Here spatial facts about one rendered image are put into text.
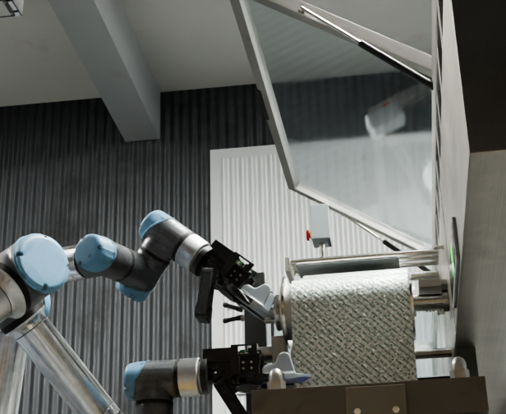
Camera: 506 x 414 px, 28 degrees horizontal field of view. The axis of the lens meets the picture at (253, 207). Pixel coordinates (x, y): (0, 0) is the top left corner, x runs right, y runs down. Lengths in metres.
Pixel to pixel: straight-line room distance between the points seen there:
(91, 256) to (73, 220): 3.66
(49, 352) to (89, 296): 3.52
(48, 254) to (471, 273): 0.78
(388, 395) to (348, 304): 0.33
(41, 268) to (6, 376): 0.57
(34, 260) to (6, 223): 3.99
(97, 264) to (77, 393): 0.26
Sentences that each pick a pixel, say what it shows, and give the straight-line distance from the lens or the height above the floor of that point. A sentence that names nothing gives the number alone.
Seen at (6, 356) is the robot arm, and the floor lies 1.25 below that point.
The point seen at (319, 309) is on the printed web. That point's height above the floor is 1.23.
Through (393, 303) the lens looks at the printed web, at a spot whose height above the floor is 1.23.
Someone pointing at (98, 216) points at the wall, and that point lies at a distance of 5.75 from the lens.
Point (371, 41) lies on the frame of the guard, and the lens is 2.14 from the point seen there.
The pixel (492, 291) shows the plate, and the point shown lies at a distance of 1.73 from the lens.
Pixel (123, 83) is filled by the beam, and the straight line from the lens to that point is 5.33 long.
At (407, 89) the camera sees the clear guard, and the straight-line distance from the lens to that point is 2.25.
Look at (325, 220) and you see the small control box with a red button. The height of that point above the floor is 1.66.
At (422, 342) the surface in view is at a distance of 3.10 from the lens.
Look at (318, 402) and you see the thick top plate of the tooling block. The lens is 1.80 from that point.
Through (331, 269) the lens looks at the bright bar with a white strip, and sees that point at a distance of 2.44.
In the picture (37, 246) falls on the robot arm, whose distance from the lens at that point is 1.94.
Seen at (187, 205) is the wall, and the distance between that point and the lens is 5.65.
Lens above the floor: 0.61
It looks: 23 degrees up
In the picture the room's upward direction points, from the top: 2 degrees counter-clockwise
